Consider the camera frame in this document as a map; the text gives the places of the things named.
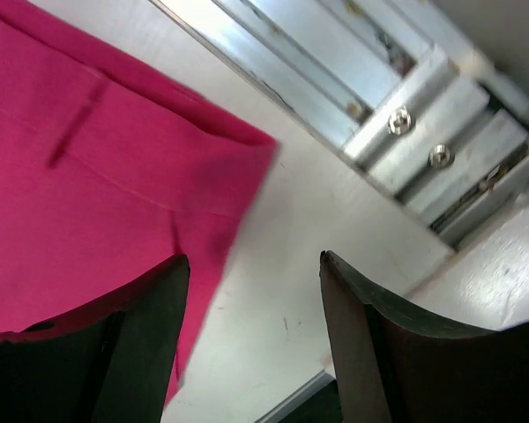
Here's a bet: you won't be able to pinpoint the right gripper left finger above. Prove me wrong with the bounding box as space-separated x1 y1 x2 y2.
0 255 190 422

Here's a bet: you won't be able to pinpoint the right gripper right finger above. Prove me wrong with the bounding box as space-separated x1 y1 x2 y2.
319 251 529 422

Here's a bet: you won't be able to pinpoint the pink trousers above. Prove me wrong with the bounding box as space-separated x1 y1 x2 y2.
0 1 277 397

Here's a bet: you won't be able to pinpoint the aluminium frame rail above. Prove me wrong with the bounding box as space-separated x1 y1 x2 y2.
158 1 529 249

